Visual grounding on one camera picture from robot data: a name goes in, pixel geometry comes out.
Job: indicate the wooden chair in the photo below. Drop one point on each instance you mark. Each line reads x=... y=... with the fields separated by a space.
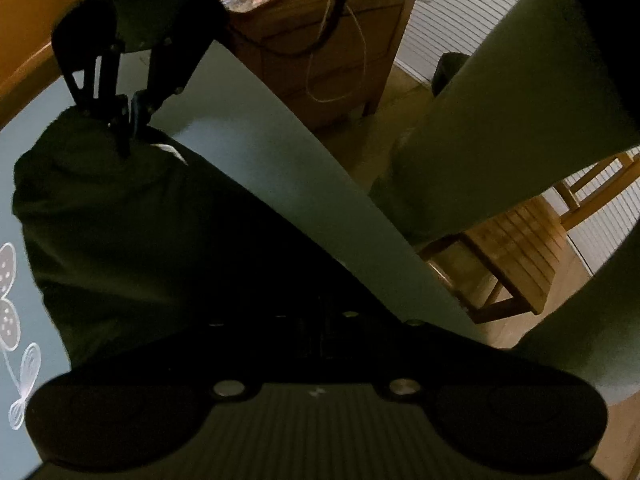
x=520 y=255

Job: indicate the person's olive trouser legs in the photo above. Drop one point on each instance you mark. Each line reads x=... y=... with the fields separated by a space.
x=465 y=15

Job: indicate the small black bin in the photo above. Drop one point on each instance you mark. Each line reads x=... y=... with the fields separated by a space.
x=447 y=72

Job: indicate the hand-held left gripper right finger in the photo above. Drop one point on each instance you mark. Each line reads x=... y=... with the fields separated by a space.
x=397 y=360

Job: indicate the wooden headboard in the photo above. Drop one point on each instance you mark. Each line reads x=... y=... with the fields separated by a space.
x=30 y=25

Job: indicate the blue floral bed sheet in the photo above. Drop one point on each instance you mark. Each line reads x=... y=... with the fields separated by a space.
x=260 y=150

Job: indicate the wooden nightstand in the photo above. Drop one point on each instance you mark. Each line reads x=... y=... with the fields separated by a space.
x=325 y=55

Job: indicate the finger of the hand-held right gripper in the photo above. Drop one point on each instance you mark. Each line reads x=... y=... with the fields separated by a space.
x=100 y=95
x=150 y=90

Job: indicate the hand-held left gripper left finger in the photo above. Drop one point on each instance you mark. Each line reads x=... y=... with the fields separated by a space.
x=240 y=360

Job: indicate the person's leg in green trousers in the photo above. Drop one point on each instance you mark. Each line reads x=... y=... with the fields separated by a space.
x=600 y=330
x=500 y=125

